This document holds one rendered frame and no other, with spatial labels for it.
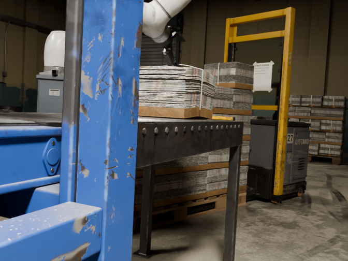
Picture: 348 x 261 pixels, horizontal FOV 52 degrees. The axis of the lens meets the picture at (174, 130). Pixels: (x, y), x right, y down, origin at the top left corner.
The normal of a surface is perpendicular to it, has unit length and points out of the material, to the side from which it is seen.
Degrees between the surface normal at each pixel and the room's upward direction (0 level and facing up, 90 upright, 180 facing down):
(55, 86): 90
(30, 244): 90
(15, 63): 90
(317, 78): 90
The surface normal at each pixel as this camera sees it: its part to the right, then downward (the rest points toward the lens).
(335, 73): -0.44, 0.03
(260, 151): -0.71, 0.00
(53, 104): 0.18, 0.06
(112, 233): 0.90, 0.07
